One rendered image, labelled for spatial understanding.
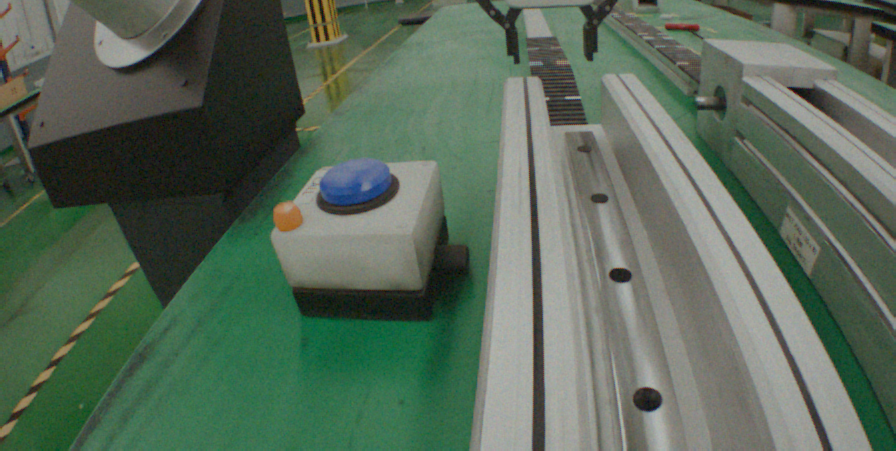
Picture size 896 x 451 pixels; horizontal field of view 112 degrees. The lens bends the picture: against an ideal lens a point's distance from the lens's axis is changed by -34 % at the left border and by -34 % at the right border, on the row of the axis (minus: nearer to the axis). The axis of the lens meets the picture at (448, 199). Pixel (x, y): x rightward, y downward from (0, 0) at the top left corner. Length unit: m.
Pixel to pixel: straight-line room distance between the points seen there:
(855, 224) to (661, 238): 0.12
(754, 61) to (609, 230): 0.23
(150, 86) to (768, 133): 0.55
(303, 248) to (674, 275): 0.18
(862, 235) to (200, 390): 0.36
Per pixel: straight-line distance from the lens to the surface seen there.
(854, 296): 0.27
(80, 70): 0.64
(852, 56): 3.25
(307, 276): 0.25
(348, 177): 0.25
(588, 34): 0.52
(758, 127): 0.36
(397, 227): 0.22
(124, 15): 0.52
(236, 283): 0.33
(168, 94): 0.48
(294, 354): 0.26
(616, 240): 0.21
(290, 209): 0.24
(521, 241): 0.16
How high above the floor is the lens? 0.96
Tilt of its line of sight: 30 degrees down
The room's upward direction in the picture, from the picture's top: 8 degrees counter-clockwise
